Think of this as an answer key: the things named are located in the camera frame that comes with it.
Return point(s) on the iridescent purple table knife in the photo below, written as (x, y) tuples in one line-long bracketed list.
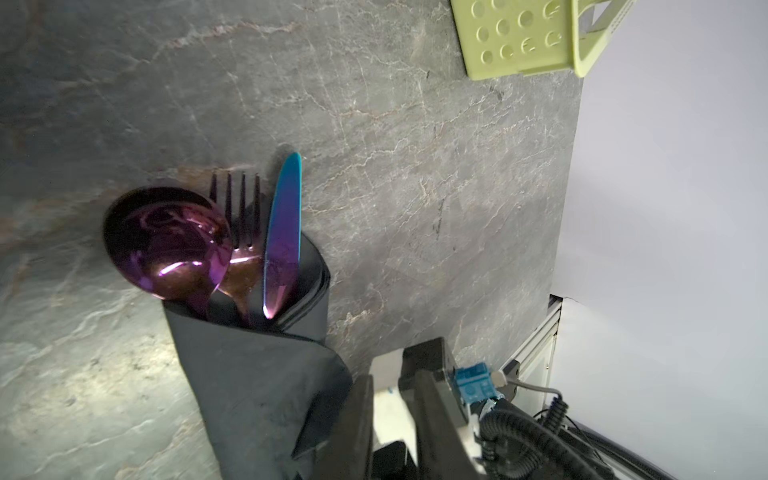
[(283, 244)]

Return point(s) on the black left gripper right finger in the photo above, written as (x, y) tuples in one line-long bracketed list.
[(440, 453)]

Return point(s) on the purple metallic spoon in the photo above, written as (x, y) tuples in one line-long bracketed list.
[(170, 242)]

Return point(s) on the light green perforated plastic basket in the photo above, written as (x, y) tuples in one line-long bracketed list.
[(508, 37)]

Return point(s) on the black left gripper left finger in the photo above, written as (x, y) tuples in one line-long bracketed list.
[(348, 453)]

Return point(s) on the aluminium enclosure frame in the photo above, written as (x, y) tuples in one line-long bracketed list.
[(532, 361)]

